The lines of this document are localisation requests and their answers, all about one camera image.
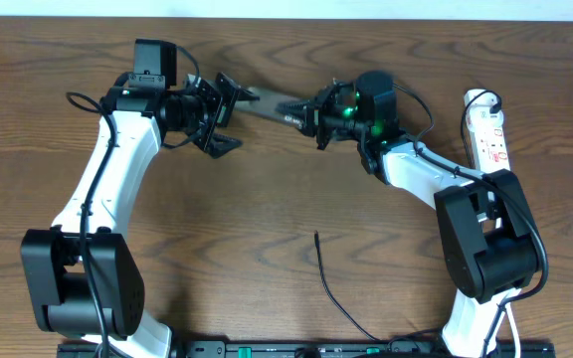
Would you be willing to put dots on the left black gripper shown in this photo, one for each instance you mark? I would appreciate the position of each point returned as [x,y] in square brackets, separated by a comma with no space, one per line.
[208,139]

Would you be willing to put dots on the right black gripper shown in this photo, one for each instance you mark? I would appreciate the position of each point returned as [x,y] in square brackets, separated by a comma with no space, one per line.
[313,114]

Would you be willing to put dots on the Galaxy S25 Ultra smartphone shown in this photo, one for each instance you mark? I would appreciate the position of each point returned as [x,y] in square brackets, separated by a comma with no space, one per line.
[266,107]

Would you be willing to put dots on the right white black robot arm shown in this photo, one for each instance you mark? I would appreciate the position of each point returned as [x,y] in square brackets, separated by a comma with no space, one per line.
[493,251]

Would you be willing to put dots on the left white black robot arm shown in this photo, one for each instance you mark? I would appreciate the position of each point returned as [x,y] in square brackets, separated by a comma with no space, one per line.
[82,278]

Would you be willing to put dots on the white power strip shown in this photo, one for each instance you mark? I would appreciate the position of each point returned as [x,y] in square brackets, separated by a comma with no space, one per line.
[484,120]

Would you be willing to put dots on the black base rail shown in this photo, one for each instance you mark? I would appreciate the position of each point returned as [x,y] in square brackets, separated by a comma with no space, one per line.
[399,348]

